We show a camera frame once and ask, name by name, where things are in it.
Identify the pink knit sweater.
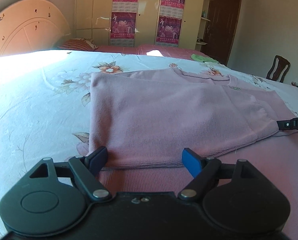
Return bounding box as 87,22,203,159
87,67,298,240

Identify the dark wooden chair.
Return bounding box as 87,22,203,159
266,55,291,83

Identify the white floral bed sheet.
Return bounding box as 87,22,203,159
0,50,298,239

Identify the green folded cloth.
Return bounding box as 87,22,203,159
191,54,219,63

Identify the pink checked bed cover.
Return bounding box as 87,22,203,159
94,43,210,61

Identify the orange striped pillow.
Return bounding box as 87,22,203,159
57,38,98,51

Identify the lower left purple poster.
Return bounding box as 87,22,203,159
110,12,137,47

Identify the dark brown door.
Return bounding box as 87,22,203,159
201,0,242,65

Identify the lower right purple poster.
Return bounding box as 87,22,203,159
155,16,182,47

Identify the cream wooden headboard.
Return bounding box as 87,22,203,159
0,0,71,57

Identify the cream wardrobe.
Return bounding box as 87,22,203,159
75,0,206,49

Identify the upper right purple poster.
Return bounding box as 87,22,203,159
159,0,188,20

